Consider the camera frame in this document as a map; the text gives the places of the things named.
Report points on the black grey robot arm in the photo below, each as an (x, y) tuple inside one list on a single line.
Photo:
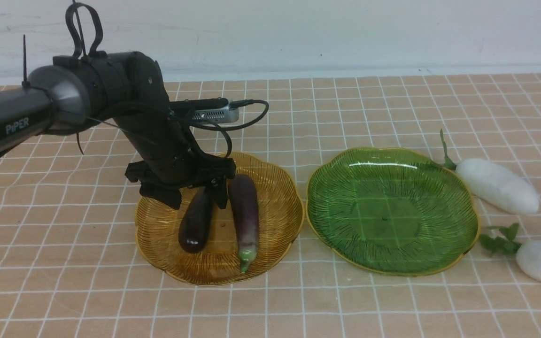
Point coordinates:
[(77, 93)]

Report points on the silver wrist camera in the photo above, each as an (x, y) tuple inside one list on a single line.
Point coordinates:
[(215, 110)]

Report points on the long purple eggplant green stem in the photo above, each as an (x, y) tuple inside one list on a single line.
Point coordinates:
[(243, 197)]

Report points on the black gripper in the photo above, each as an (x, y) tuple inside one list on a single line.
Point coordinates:
[(168, 167)]

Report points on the short dark purple eggplant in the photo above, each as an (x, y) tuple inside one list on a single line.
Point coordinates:
[(195, 227)]

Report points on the checked tan tablecloth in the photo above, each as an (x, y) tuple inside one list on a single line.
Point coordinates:
[(69, 267)]

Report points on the amber plastic plate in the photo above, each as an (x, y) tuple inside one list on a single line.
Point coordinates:
[(281, 215)]

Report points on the white radish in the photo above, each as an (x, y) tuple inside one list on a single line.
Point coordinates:
[(495, 184), (527, 254)]

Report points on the green plastic plate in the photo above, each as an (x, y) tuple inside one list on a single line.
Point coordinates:
[(392, 211)]

